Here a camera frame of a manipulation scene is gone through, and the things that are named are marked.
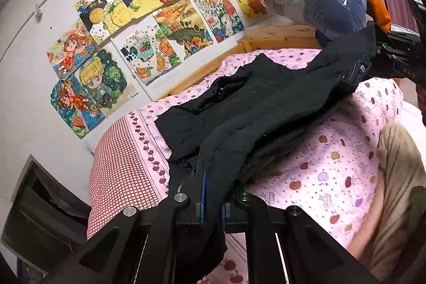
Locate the flying girl drawing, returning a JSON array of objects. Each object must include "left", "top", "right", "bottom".
[{"left": 46, "top": 19, "right": 97, "bottom": 79}]

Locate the dark wooden cabinet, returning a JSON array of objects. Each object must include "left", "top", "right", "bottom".
[{"left": 1, "top": 156, "right": 91, "bottom": 275}]

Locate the dinosaur landscape drawing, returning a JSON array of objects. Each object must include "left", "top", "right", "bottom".
[{"left": 153, "top": 0, "right": 213, "bottom": 58}]

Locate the red 2024 festival drawing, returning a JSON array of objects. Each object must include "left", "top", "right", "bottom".
[{"left": 192, "top": 0, "right": 244, "bottom": 43}]

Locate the orange girl blue drawing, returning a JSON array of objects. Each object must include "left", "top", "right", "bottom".
[{"left": 50, "top": 74, "right": 105, "bottom": 139}]

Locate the wooden bed frame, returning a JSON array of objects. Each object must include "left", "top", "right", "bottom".
[{"left": 155, "top": 24, "right": 321, "bottom": 101}]

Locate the orange fruit drawing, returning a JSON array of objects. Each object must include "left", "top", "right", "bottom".
[{"left": 119, "top": 16, "right": 182, "bottom": 86}]

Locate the black coat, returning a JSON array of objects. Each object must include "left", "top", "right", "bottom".
[{"left": 155, "top": 25, "right": 377, "bottom": 283}]

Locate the beige knit sleeve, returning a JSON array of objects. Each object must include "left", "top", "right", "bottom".
[{"left": 365, "top": 122, "right": 425, "bottom": 282}]

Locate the black yellow moon drawing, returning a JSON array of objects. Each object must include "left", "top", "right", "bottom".
[{"left": 74, "top": 0, "right": 132, "bottom": 45}]

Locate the pink apple print quilt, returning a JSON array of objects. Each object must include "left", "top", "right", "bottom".
[{"left": 87, "top": 53, "right": 409, "bottom": 266}]

